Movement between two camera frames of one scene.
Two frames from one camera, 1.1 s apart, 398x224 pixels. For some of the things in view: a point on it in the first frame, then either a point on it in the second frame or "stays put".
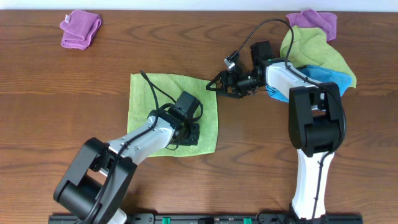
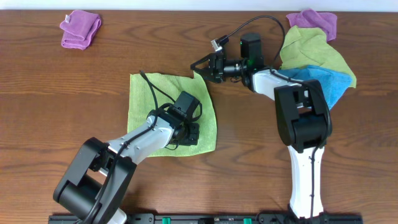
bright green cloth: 142,102 stays put
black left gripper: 195,139 stays put
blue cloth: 319,75 stays put
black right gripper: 231,74 -> 217,71
